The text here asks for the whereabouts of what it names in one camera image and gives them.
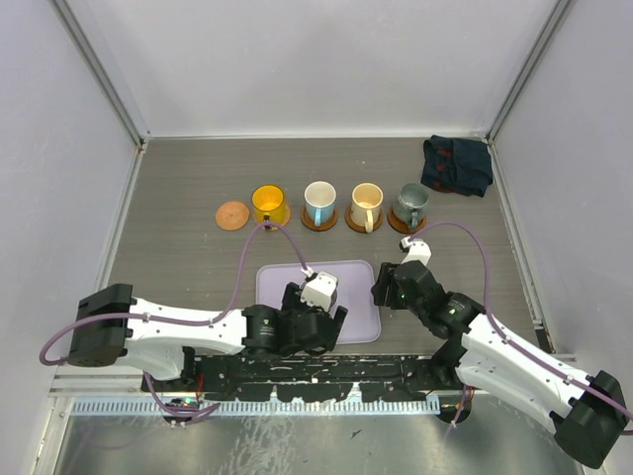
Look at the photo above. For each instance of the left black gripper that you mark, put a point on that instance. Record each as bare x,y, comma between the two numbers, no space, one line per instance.
292,302

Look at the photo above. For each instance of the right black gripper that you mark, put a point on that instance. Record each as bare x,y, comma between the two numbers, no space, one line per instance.
379,290

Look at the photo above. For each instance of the brown wooden coaster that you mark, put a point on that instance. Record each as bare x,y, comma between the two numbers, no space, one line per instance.
309,224
361,229

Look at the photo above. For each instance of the woven rattan coaster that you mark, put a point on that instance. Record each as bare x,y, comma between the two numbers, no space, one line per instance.
232,215
401,227
272,220

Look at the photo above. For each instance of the grey green mug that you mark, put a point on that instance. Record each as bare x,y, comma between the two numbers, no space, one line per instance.
410,205

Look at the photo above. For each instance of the cream mug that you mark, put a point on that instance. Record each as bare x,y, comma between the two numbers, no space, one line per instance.
366,206

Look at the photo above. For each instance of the blue mug white inside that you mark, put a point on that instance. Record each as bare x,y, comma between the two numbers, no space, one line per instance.
320,199

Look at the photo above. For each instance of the yellow mug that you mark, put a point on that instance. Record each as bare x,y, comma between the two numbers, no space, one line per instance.
268,197

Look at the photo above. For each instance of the purple glass mug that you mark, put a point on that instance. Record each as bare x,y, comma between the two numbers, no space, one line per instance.
334,298

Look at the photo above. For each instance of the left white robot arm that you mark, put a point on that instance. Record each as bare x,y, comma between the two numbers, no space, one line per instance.
116,328

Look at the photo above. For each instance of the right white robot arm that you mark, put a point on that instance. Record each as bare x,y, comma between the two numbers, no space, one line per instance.
585,413

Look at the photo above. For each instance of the lavender plastic tray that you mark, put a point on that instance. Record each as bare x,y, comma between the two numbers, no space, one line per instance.
355,279

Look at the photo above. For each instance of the dark blue folded cloth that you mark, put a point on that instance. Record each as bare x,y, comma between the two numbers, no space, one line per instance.
459,166

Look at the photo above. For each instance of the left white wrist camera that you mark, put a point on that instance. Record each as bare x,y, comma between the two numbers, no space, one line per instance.
317,288

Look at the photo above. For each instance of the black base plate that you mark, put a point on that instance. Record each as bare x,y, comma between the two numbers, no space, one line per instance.
378,378

